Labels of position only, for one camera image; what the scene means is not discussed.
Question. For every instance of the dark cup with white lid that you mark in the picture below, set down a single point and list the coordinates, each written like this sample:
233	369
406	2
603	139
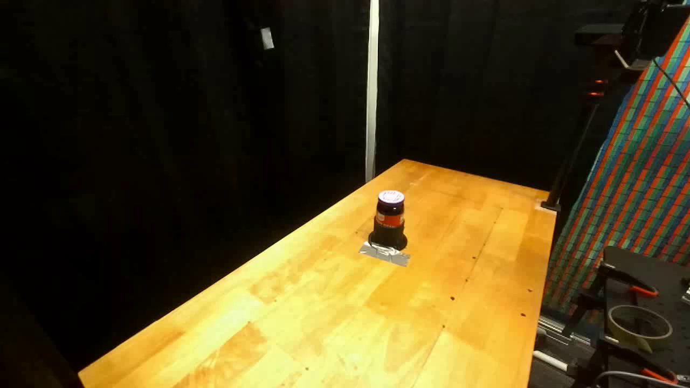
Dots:
389	221

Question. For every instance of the roll of tape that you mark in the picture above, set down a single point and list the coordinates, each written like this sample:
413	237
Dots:
639	324

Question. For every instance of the black tripod stand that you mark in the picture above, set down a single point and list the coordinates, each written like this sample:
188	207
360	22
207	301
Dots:
599	38

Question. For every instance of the white vertical pole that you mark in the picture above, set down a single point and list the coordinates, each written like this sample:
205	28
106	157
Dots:
372	90

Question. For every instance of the orange handled clamp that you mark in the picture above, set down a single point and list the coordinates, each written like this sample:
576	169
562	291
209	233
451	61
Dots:
630	280

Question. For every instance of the colourful striped cloth board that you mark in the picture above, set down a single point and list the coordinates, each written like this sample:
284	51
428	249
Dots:
636	193

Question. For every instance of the small grey wall tag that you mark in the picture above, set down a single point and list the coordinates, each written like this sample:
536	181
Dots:
266	38

